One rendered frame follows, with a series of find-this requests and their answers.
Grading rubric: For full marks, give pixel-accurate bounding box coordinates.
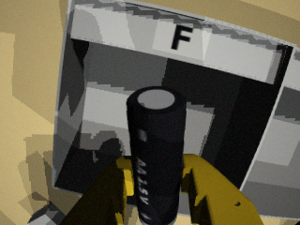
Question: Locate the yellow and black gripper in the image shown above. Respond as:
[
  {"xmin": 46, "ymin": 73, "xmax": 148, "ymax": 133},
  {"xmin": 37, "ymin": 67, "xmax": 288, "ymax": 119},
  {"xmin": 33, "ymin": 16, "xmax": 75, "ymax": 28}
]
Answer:
[{"xmin": 59, "ymin": 154, "xmax": 264, "ymax": 225}]

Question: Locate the grey bin marked f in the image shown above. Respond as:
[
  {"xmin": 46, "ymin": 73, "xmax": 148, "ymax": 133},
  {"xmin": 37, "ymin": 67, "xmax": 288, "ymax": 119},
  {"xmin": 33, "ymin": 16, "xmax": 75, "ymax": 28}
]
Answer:
[{"xmin": 52, "ymin": 0, "xmax": 300, "ymax": 220}]

